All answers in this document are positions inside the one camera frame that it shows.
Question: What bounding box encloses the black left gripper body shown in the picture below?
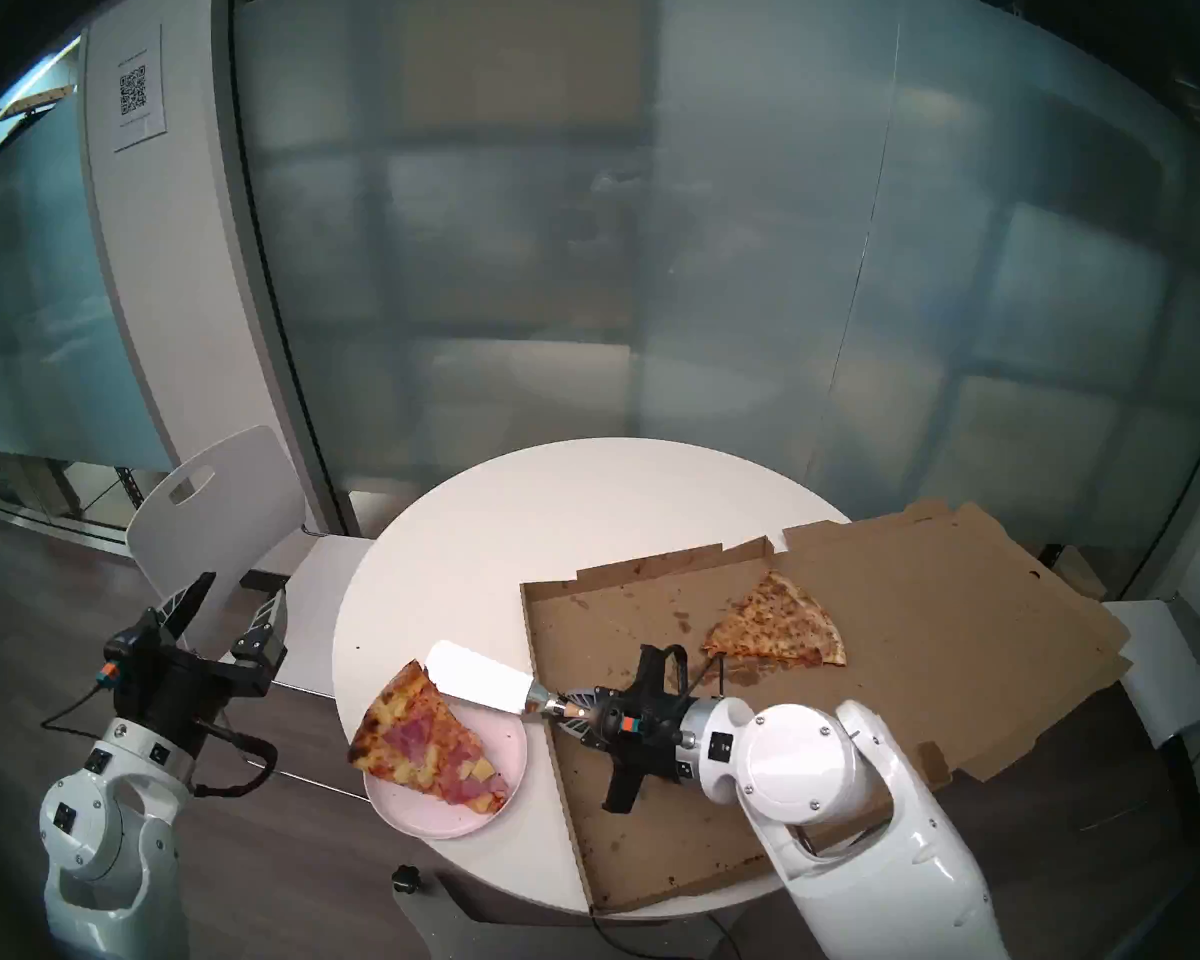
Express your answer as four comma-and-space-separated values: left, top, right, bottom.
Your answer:
100, 607, 289, 757

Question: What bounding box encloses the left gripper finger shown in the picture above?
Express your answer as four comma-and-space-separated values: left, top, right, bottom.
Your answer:
154, 571, 217, 638
231, 586, 290, 670

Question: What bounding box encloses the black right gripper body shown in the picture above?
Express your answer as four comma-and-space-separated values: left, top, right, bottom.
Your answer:
599, 645, 697, 815

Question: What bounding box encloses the metal spatula wooden handle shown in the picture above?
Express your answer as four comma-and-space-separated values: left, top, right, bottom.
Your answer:
426, 640, 589, 721

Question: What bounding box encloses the ham pineapple pizza slice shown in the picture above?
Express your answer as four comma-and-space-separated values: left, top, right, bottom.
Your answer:
348, 660, 511, 816

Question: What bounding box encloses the pink round plate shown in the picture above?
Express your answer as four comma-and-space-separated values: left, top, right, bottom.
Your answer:
364, 701, 529, 839

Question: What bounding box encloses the cheese pizza slice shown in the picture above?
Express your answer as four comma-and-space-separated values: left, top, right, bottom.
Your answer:
702, 570, 848, 667

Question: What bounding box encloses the open cardboard pizza box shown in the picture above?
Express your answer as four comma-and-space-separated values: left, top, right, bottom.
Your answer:
520, 500, 1133, 916

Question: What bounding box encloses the white plastic chair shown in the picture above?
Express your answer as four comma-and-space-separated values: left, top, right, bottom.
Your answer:
125, 425, 377, 801
1100, 594, 1200, 759

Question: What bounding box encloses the QR code paper sign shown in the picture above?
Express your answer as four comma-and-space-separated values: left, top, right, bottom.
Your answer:
110, 23, 168, 154

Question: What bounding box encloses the light wooden board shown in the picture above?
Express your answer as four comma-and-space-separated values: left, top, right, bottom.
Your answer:
0, 83, 77, 121

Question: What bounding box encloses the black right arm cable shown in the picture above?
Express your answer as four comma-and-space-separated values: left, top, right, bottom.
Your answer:
640, 644, 729, 701

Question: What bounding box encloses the black cable orange plug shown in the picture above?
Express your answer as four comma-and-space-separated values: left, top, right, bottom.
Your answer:
39, 658, 126, 737

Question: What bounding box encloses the black looped cable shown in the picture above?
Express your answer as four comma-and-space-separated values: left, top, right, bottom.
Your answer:
188, 726, 280, 800

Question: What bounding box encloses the thin black floor cable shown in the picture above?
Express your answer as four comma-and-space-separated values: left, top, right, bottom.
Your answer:
590, 913, 743, 960

